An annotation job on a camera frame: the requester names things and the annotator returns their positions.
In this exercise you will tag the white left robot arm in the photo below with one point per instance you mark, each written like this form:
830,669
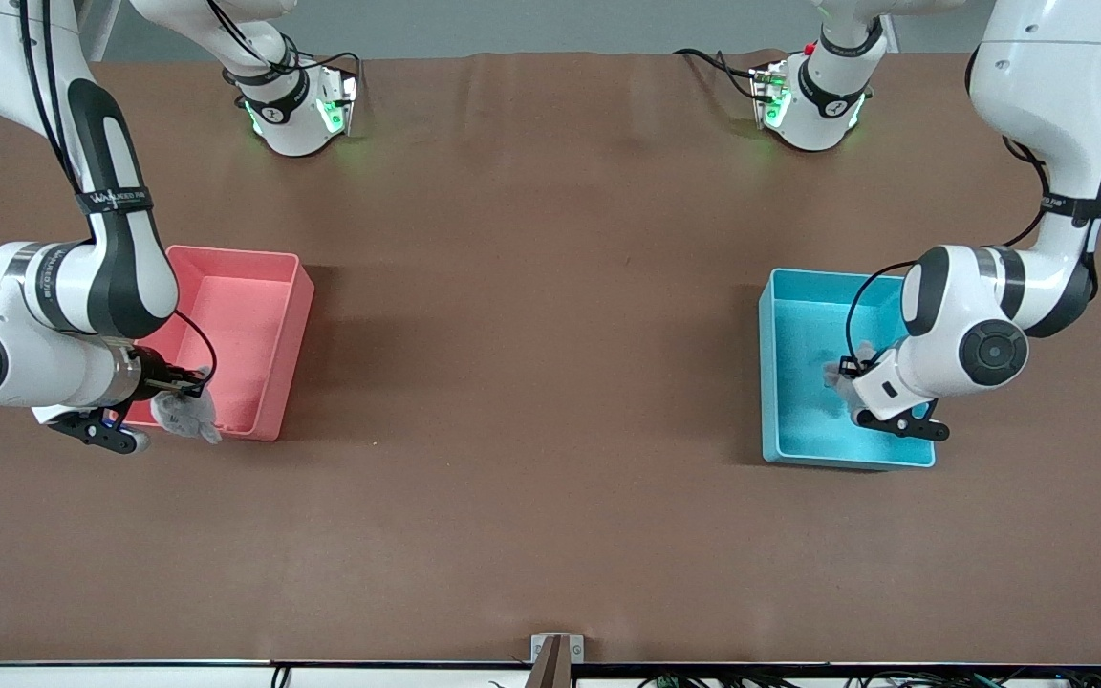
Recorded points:
990,354

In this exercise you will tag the small metal bracket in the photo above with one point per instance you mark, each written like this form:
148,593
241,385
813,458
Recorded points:
577,650

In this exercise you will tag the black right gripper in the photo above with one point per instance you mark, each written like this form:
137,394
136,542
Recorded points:
151,370

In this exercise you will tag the pink plastic box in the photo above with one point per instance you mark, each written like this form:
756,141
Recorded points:
245,325

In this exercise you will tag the plain grey plush toy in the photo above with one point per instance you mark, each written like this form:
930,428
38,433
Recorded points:
834,375

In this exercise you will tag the aluminium frame profile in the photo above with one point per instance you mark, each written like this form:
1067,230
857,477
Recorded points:
101,24

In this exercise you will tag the brown table cover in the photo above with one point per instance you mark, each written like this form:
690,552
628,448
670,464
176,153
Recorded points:
531,334

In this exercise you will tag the blue plastic box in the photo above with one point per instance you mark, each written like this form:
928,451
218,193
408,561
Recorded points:
799,430

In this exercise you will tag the grey plush toy white face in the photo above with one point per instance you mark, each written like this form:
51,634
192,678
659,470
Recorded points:
187,416

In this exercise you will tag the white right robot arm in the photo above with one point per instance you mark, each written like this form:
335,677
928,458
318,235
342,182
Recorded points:
53,287

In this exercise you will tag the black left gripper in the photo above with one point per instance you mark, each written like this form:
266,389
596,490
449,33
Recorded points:
854,367

